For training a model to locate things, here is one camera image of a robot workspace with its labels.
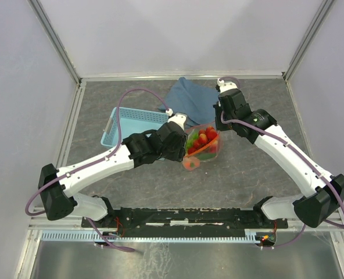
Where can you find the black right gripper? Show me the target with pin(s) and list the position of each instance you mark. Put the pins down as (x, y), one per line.
(218, 108)

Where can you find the blue folded cloth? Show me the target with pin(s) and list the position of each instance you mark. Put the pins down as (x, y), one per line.
(195, 101)

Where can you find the aluminium frame post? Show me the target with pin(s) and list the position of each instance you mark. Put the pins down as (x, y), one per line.
(311, 32)
(43, 18)

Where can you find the green toy leaves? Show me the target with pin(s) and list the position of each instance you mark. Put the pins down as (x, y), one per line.
(206, 156)

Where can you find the aluminium frame post right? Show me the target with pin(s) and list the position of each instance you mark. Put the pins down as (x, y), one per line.
(311, 32)

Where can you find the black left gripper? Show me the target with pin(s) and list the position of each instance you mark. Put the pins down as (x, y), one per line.
(179, 154)

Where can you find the clear zip bag orange zipper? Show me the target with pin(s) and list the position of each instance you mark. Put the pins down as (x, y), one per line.
(213, 146)

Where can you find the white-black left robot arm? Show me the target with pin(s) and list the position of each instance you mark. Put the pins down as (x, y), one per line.
(60, 188)

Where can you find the red toy strawberry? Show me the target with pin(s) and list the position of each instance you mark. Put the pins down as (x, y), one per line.
(192, 150)
(203, 139)
(211, 133)

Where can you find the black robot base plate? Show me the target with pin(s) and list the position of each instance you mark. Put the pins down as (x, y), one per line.
(187, 223)

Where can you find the orange-red toy peach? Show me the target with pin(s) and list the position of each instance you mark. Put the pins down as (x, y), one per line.
(191, 163)

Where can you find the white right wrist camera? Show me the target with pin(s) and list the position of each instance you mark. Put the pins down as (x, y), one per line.
(227, 83)

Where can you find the green toy grapes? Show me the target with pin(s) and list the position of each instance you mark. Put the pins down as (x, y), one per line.
(191, 139)

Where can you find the light blue plastic basket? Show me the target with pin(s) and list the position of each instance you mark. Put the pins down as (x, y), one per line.
(131, 121)

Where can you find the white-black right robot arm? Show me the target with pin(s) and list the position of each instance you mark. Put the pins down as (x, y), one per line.
(321, 193)

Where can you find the aluminium frame post left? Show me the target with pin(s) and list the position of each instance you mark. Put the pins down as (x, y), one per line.
(43, 18)

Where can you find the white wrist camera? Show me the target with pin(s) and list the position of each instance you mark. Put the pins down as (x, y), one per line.
(178, 118)
(227, 83)

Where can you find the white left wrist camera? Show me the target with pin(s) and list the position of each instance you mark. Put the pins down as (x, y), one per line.
(178, 118)

